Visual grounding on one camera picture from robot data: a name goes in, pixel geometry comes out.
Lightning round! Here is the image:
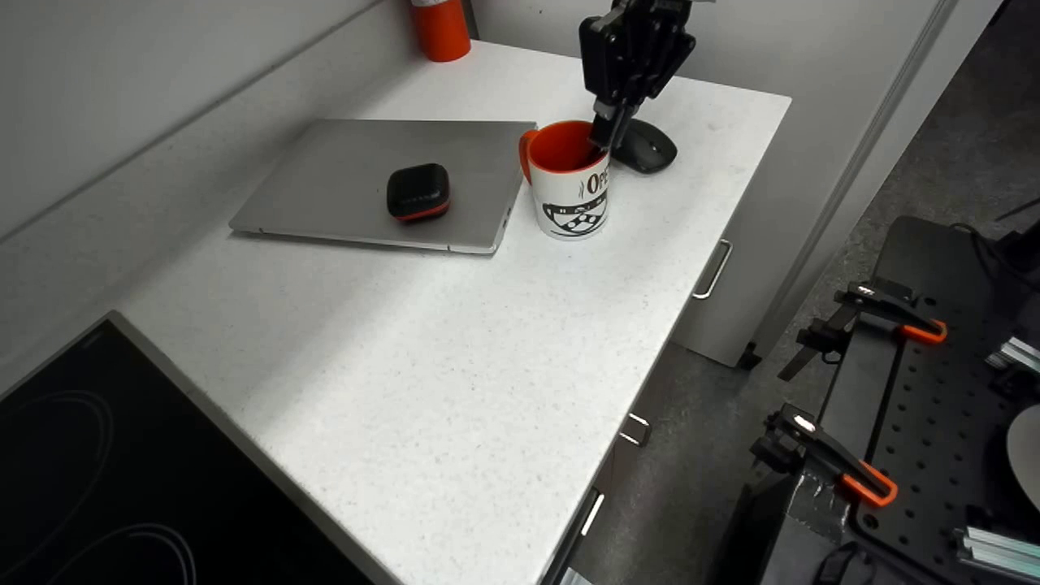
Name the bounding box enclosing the silver oven handle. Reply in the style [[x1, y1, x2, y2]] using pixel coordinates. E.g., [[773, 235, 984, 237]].
[[579, 491, 608, 540]]

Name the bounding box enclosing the silver aluminium profile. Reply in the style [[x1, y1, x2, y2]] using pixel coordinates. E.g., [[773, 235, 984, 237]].
[[952, 522, 1040, 585], [981, 330, 1040, 379]]

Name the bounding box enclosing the orange white bottle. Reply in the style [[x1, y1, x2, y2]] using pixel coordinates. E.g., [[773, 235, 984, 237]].
[[405, 0, 475, 66]]

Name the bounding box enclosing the dark pen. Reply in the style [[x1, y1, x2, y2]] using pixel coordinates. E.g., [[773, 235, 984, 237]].
[[599, 112, 627, 157]]

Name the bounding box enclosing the silver drawer handle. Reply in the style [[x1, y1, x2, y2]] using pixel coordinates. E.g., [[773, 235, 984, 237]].
[[689, 237, 737, 305]]

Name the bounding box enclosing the grey round base plate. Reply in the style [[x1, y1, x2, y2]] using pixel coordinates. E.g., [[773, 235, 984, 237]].
[[1005, 400, 1040, 513]]

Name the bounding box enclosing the silver cabinet door handle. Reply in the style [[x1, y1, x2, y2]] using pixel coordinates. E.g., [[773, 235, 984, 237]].
[[613, 407, 654, 449]]

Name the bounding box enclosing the black induction cooktop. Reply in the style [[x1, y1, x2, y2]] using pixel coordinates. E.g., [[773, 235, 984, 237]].
[[0, 313, 375, 585]]

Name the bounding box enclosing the small black red case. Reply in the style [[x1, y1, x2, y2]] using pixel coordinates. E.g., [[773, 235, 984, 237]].
[[384, 159, 456, 228]]

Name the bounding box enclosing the black computer mouse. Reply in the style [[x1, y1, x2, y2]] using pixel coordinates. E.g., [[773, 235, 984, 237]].
[[611, 116, 681, 175]]

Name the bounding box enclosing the black orange bar clamp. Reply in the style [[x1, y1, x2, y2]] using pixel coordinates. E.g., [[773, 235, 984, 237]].
[[751, 402, 902, 513], [775, 278, 952, 384]]

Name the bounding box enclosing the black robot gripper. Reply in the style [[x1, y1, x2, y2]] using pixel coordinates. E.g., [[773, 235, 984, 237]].
[[576, 0, 697, 146]]

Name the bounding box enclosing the black perforated robot table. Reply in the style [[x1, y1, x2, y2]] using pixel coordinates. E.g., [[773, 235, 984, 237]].
[[743, 210, 1040, 585]]

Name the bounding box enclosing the white mug with orange inside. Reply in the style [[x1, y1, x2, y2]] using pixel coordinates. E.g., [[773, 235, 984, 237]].
[[516, 116, 613, 239]]

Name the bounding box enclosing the grey closed laptop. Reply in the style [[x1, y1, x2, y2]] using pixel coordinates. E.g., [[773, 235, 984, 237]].
[[228, 112, 538, 259]]

